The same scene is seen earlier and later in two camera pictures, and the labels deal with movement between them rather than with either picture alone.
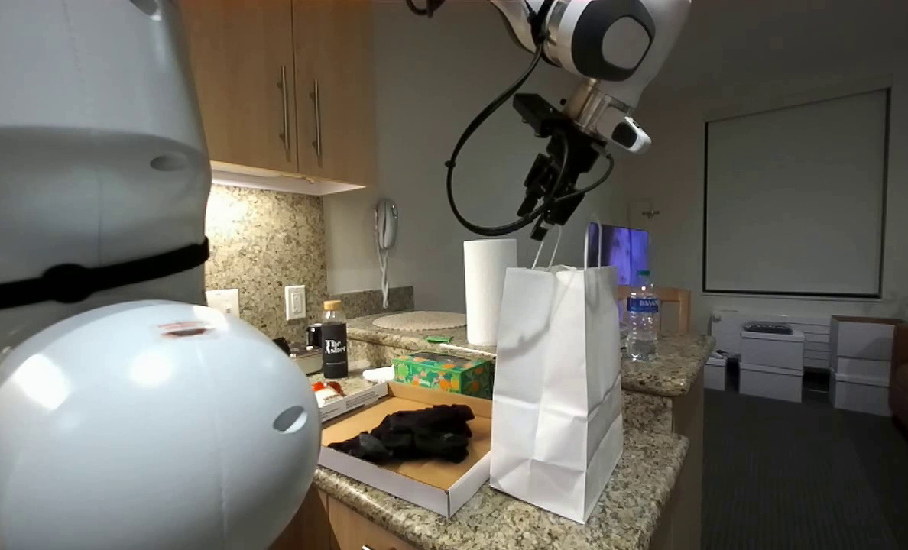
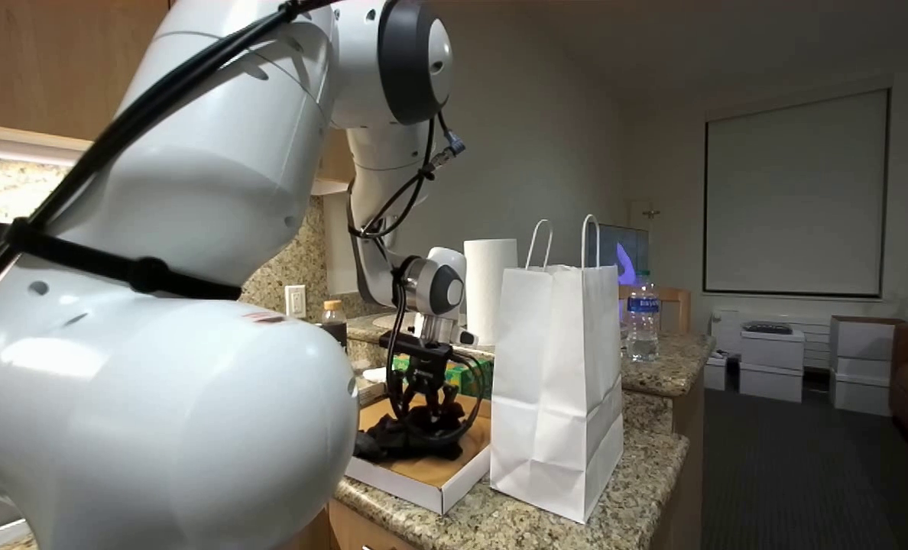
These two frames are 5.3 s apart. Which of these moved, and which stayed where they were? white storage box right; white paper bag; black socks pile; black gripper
Moved: black gripper
Stayed: black socks pile; white paper bag; white storage box right
